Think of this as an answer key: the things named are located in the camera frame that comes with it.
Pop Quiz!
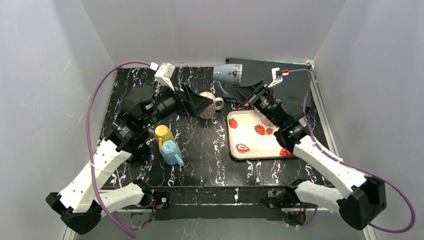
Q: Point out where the small grey blue mug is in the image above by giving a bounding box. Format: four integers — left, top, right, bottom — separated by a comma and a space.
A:
212, 63, 243, 95

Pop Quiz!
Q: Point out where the yellow mug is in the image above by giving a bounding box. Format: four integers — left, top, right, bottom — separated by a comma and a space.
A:
154, 125, 175, 152

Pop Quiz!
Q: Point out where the beige pink mug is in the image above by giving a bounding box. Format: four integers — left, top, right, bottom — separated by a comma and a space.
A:
260, 114, 274, 127

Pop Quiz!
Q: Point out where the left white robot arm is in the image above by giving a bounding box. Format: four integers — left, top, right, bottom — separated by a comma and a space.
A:
45, 83, 213, 235

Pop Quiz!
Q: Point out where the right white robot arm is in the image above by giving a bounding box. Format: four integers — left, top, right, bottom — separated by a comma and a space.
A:
225, 81, 387, 230

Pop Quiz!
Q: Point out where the white floral mug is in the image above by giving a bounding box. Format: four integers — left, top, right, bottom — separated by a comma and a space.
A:
199, 91, 225, 120

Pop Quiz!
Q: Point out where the light blue faceted mug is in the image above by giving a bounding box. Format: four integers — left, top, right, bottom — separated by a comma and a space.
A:
161, 140, 185, 167

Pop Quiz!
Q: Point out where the black mug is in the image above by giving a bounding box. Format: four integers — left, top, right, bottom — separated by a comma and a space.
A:
127, 143, 151, 165

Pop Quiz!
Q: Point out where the dark flat metal box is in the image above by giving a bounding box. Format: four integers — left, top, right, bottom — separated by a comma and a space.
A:
226, 57, 309, 100

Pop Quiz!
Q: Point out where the strawberry print white tray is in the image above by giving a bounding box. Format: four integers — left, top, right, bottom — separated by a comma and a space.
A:
227, 110, 295, 160

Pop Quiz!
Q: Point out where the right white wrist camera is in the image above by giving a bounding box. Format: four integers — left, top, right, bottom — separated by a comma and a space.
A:
268, 67, 289, 89

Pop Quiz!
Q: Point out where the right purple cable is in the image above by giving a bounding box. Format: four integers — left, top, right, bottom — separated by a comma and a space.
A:
286, 68, 416, 234

